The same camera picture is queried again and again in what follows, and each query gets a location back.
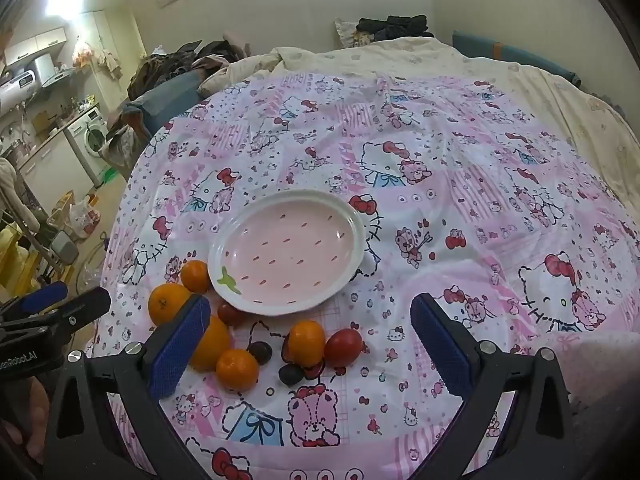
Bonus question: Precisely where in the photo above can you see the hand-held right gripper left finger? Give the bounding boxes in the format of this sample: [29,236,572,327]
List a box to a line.
[44,292,213,480]

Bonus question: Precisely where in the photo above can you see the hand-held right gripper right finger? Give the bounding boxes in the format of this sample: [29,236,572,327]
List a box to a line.
[410,292,573,480]

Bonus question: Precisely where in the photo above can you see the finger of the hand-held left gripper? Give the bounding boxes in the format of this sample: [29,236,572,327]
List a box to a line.
[0,281,69,323]
[37,287,112,333]

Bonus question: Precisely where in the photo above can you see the large orange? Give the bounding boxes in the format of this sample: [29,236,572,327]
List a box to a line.
[187,314,232,373]

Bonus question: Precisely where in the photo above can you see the orange with dark mark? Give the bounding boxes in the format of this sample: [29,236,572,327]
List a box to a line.
[148,283,193,327]

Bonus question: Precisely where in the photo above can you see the small red tomato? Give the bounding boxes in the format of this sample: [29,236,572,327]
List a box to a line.
[217,302,247,327]

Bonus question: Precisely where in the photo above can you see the large red tomato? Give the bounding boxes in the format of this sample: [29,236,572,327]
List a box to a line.
[324,328,364,368]

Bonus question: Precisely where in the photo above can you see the pink strawberry plate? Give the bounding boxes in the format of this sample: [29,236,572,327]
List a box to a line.
[207,189,375,317]

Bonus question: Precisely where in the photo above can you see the yellow stool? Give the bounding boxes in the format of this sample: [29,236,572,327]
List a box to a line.
[0,227,51,301]

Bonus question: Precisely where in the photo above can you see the grey case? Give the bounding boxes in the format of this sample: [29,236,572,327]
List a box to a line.
[50,230,80,266]

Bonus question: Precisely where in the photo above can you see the small orange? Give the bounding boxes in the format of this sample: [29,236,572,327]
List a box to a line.
[179,260,211,294]

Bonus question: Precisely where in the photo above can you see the dark grape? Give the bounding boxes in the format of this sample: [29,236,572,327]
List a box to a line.
[248,341,274,366]
[278,363,305,387]

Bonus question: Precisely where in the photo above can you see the woven basket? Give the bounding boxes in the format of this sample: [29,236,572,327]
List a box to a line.
[47,190,76,231]

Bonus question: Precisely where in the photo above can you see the red and white plastic bag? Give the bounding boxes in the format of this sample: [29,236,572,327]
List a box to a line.
[69,197,102,240]

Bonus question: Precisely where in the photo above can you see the cream garment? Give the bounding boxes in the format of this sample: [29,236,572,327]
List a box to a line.
[0,157,31,233]

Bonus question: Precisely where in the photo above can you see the pink cartoon printed blanket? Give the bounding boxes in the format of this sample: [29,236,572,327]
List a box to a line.
[97,72,640,480]

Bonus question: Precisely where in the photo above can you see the light pink fleece blanket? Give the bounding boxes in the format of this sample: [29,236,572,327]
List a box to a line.
[547,327,640,413]

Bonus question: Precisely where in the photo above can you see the white washing machine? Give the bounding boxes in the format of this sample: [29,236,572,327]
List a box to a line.
[65,107,118,188]

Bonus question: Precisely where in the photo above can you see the white water heater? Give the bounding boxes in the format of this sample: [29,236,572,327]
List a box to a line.
[0,55,56,111]

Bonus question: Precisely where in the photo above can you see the range hood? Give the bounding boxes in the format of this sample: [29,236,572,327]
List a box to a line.
[42,67,76,88]

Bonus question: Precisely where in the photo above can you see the hanging cloth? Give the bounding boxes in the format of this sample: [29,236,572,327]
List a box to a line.
[95,49,123,81]

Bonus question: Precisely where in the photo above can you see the hanging plastic bag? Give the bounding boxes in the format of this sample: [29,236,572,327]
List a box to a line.
[72,35,96,68]

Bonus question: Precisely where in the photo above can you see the cream duvet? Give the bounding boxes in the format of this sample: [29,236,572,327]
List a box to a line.
[197,35,636,161]

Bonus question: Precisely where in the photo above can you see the pile of clothes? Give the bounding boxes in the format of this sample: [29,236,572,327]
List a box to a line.
[127,39,251,101]

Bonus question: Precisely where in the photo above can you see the blue padded headboard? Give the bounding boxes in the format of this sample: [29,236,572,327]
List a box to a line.
[452,30,583,88]

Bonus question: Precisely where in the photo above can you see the dark folded clothes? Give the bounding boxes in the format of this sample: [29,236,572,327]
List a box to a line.
[356,14,435,42]

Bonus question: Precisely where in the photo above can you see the printed pillow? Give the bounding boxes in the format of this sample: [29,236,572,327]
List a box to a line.
[334,17,381,48]

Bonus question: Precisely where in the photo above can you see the cream wall cabinets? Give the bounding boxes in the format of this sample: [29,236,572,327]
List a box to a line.
[2,26,68,66]

